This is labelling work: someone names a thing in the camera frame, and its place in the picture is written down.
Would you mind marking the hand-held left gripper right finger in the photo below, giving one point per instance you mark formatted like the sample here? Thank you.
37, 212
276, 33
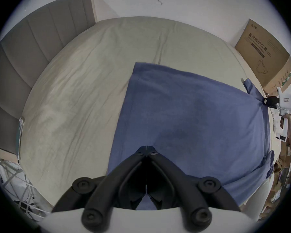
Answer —
184, 190

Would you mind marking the brown cardboard carton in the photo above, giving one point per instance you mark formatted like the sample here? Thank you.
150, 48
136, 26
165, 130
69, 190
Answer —
262, 52

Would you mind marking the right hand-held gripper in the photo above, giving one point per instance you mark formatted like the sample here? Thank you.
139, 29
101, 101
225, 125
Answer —
286, 101

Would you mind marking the grey padded headboard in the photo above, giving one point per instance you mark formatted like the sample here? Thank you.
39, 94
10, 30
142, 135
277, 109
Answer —
19, 57

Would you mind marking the person's right hand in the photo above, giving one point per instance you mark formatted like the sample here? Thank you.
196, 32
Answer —
282, 122

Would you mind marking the bed with beige sheet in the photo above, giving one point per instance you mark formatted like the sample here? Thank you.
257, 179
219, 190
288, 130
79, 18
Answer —
87, 81

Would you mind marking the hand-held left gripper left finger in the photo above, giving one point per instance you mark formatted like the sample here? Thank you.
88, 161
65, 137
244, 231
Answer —
100, 198

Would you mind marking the pile of cardboard pieces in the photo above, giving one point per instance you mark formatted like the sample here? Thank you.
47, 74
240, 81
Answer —
281, 173

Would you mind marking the white green flat packet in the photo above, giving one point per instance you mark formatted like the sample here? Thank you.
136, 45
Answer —
20, 135

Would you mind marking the blue garment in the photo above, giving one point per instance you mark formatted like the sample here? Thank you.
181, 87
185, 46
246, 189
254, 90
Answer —
184, 110

